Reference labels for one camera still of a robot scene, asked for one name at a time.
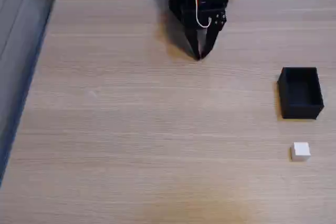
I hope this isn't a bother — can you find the black open box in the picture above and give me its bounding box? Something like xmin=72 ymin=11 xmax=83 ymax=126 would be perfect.
xmin=277 ymin=67 xmax=325 ymax=120

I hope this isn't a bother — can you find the white and red cable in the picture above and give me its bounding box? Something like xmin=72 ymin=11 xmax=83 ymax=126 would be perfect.
xmin=195 ymin=0 xmax=214 ymax=29

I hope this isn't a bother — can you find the white block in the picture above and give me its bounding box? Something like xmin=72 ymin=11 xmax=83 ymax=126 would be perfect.
xmin=290 ymin=142 xmax=312 ymax=162

